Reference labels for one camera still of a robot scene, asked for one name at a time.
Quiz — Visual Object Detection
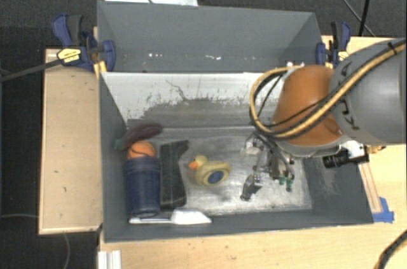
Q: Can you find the pale wood board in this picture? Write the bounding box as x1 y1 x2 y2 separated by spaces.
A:
38 48 104 235

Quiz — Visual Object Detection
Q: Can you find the dark blue cylinder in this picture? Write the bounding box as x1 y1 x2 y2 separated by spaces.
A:
123 156 162 219

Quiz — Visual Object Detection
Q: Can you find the yellow rubber duck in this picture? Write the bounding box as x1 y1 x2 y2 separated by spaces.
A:
186 155 232 188

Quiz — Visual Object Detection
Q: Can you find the black flat block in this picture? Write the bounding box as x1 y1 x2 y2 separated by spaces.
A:
158 139 190 210

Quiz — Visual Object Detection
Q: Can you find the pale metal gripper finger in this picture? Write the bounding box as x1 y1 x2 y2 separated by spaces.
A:
240 174 264 201
244 137 265 156

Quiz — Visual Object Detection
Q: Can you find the black cylinder on white bracket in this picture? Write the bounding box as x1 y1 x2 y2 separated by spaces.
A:
322 140 371 170

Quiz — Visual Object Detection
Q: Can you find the purple toy eggplant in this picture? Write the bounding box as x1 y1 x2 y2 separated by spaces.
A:
114 123 163 151

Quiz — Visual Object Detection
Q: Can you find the orange ball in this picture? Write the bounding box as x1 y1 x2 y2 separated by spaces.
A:
127 141 157 160

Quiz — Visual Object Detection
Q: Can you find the grey metal bin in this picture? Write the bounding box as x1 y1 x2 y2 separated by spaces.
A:
96 0 375 243

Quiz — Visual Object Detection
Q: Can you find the white plastic tool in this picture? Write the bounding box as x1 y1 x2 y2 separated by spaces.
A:
128 208 212 226

